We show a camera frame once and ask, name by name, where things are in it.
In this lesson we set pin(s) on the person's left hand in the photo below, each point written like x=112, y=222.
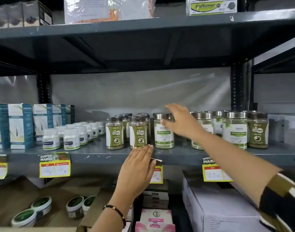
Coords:
x=134, y=177

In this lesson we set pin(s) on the person's right hand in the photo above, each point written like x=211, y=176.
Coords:
x=186, y=124

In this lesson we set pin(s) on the person's right thumb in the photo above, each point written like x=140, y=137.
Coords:
x=168, y=123

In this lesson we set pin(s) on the person's left little finger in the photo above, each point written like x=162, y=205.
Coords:
x=130, y=157

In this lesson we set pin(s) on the person's left thumb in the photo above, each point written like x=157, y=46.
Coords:
x=152, y=167

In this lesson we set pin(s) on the person's left middle finger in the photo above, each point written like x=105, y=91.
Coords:
x=143, y=157

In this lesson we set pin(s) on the person's left forearm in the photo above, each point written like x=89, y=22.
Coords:
x=108, y=218

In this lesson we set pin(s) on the person's right forearm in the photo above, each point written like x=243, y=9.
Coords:
x=236, y=164

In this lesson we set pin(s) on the pale label green powder jar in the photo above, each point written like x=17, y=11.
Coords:
x=217, y=124
x=235, y=132
x=163, y=137
x=206, y=125

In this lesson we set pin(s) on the dark grey flat box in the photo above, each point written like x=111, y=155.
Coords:
x=155, y=204
x=157, y=186

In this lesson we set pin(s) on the cluster of olive label jars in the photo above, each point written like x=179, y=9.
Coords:
x=137, y=135

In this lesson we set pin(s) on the white flat box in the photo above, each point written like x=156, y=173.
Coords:
x=155, y=195

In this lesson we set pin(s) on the pink and white box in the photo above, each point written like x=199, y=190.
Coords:
x=156, y=216
x=154, y=227

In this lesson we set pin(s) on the small white box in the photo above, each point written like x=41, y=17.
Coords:
x=130, y=216

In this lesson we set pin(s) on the group of small white bottles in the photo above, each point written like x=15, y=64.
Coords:
x=71, y=140

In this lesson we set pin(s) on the white tub with green lid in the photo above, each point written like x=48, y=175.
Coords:
x=42, y=204
x=75, y=206
x=88, y=202
x=23, y=217

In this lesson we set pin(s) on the teal and white carton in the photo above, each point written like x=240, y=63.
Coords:
x=42, y=118
x=20, y=128
x=70, y=113
x=59, y=114
x=0, y=128

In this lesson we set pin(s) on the large white carton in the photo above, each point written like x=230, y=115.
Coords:
x=219, y=207

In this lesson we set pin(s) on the olive label powder jar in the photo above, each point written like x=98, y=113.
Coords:
x=258, y=132

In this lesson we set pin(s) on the grey metal shelf rack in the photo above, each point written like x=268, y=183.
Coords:
x=277, y=66
x=137, y=25

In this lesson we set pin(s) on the brown cardboard box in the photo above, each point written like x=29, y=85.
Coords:
x=14, y=195

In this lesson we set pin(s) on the plastic wrapped package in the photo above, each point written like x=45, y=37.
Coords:
x=106, y=9

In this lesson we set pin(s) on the striped olive black sleeve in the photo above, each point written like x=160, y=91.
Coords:
x=282, y=202

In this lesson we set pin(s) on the dark product box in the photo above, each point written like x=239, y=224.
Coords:
x=15, y=14
x=0, y=16
x=36, y=13

